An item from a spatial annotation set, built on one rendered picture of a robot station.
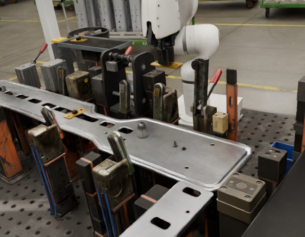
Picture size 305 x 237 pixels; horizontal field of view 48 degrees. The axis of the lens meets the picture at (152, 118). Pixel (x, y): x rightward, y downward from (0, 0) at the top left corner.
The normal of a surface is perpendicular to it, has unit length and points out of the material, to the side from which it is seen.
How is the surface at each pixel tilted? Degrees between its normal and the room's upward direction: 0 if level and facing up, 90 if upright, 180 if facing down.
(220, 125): 90
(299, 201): 0
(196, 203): 0
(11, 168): 90
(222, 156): 0
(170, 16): 92
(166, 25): 93
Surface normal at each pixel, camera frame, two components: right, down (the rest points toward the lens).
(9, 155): 0.76, 0.22
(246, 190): -0.11, -0.88
